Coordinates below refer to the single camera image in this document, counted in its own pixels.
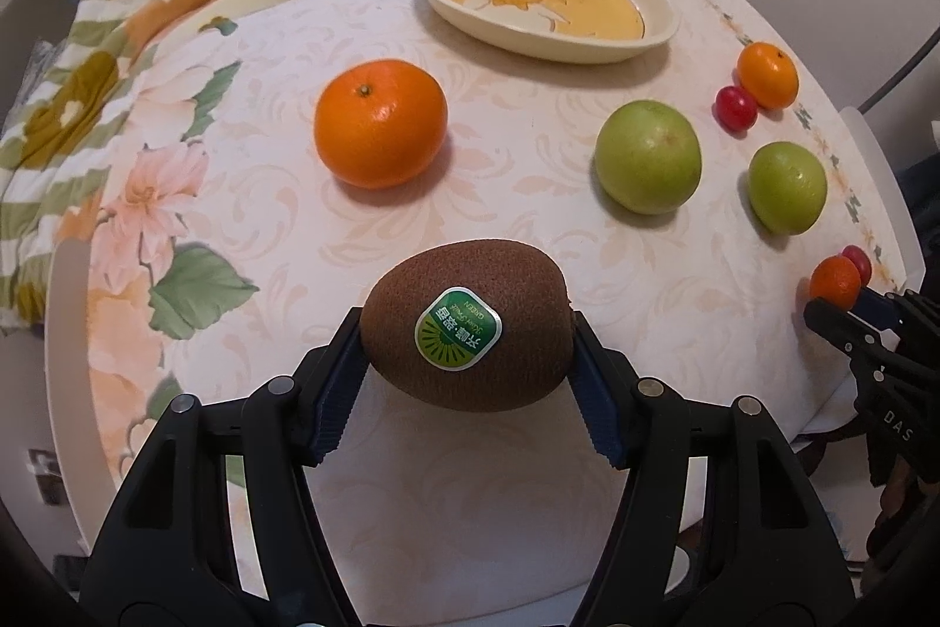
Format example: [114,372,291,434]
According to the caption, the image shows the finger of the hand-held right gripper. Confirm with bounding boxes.
[803,296,901,374]
[854,286,940,341]

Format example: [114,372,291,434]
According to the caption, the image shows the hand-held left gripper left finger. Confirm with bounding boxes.
[77,307,368,627]

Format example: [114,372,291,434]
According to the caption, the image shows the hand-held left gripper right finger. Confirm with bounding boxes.
[569,311,857,627]

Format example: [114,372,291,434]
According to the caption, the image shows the small tangerine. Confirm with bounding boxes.
[809,255,862,309]

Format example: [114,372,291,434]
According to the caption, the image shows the red cherry tomato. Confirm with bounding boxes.
[841,245,872,284]
[715,85,759,133]

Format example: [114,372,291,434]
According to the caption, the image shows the brown kiwi with green sticker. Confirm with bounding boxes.
[360,241,578,411]

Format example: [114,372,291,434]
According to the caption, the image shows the small green apple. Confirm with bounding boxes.
[747,141,828,235]

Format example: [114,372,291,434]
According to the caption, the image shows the large green apple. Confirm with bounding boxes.
[594,99,702,216]

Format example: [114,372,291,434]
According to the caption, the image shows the medium tangerine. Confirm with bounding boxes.
[736,41,799,110]

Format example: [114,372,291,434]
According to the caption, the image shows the large orange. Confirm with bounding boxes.
[314,60,449,189]

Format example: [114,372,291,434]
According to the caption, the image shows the white patterned tablecloth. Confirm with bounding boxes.
[80,0,915,569]

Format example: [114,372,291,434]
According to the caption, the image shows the striped floral blanket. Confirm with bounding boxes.
[0,0,651,334]

